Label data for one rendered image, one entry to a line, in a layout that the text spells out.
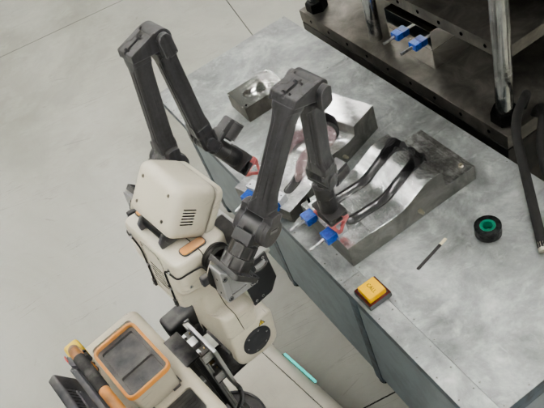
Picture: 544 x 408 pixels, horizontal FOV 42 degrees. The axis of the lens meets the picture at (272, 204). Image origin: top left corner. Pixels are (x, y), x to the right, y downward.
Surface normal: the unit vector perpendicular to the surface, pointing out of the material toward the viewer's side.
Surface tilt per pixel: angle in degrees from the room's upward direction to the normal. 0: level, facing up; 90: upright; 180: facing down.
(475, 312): 0
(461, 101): 0
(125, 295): 0
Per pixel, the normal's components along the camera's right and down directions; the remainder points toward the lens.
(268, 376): -0.28, -0.66
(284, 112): -0.58, 0.32
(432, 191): 0.51, 0.51
